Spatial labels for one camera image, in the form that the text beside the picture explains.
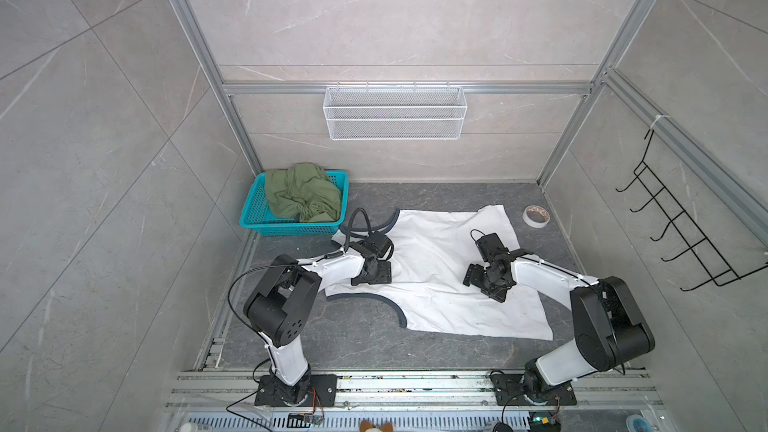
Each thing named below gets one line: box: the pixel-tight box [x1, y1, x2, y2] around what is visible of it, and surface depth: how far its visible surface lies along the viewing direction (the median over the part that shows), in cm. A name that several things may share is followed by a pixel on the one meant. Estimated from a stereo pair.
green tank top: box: [265, 162, 342, 223], surface depth 110 cm
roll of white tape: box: [522, 204, 551, 229], surface depth 111 cm
